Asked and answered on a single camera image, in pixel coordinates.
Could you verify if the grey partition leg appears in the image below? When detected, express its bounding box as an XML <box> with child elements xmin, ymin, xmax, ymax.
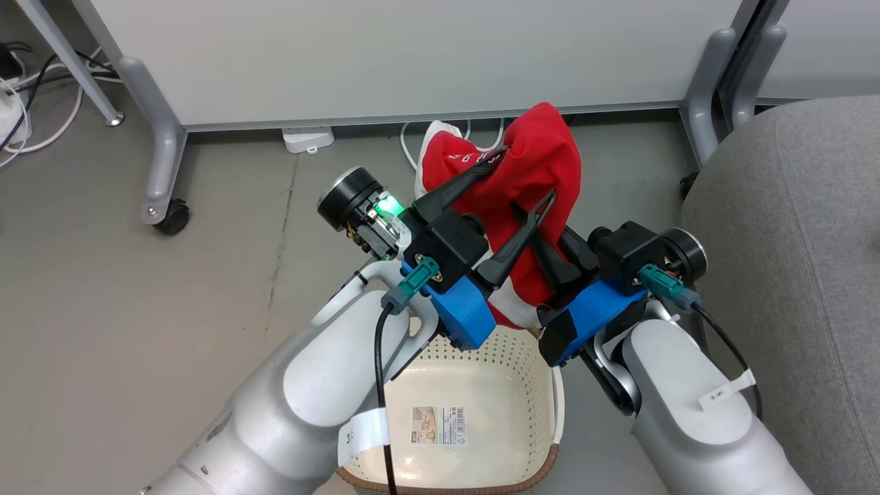
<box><xmin>117</xmin><ymin>56</ymin><xmax>188</xmax><ymax>225</ymax></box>
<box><xmin>730</xmin><ymin>25</ymin><xmax>788</xmax><ymax>130</ymax></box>
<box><xmin>679</xmin><ymin>27</ymin><xmax>738</xmax><ymax>169</ymax></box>

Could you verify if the right arm cable teal plug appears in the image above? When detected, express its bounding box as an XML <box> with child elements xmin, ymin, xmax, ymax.
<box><xmin>638</xmin><ymin>265</ymin><xmax>764</xmax><ymax>420</ymax></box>

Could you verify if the grey fabric sofa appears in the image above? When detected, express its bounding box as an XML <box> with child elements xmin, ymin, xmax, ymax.
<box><xmin>681</xmin><ymin>96</ymin><xmax>880</xmax><ymax>495</ymax></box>

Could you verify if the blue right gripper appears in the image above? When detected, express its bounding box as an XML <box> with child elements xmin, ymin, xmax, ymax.
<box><xmin>531</xmin><ymin>227</ymin><xmax>647</xmax><ymax>366</ymax></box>

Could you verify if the left arm cable teal plug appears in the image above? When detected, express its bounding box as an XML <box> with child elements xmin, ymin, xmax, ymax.
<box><xmin>373</xmin><ymin>257</ymin><xmax>441</xmax><ymax>495</ymax></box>

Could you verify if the black floor cable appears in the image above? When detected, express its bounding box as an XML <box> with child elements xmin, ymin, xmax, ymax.
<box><xmin>0</xmin><ymin>41</ymin><xmax>118</xmax><ymax>152</ymax></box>

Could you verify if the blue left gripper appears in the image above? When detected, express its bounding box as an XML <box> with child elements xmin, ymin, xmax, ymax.
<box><xmin>351</xmin><ymin>146</ymin><xmax>558</xmax><ymax>351</ymax></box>

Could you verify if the grey metal table leg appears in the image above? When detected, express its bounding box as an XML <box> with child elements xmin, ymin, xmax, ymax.
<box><xmin>17</xmin><ymin>0</ymin><xmax>125</xmax><ymax>128</ymax></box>

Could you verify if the cream perforated laundry basket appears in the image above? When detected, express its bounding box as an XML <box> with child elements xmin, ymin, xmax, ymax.
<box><xmin>335</xmin><ymin>323</ymin><xmax>566</xmax><ymax>495</ymax></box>

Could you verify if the white power strip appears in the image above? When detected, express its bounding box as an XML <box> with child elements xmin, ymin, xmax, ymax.
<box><xmin>282</xmin><ymin>126</ymin><xmax>336</xmax><ymax>155</ymax></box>

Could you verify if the looped white cable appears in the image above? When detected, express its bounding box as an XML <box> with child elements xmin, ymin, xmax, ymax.
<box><xmin>400</xmin><ymin>118</ymin><xmax>509</xmax><ymax>173</ymax></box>

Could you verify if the red and white garment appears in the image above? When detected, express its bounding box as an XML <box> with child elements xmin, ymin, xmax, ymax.
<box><xmin>415</xmin><ymin>102</ymin><xmax>582</xmax><ymax>329</ymax></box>

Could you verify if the arm cable teal plug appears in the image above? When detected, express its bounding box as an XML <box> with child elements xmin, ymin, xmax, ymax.
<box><xmin>373</xmin><ymin>257</ymin><xmax>441</xmax><ymax>495</ymax></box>
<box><xmin>638</xmin><ymin>265</ymin><xmax>764</xmax><ymax>420</ymax></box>

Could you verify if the large white partition panel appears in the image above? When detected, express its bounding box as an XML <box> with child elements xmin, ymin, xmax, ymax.
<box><xmin>72</xmin><ymin>0</ymin><xmax>747</xmax><ymax>133</ymax></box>

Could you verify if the barcode label sticker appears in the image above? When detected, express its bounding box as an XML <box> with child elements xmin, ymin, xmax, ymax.
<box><xmin>411</xmin><ymin>406</ymin><xmax>469</xmax><ymax>447</ymax></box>

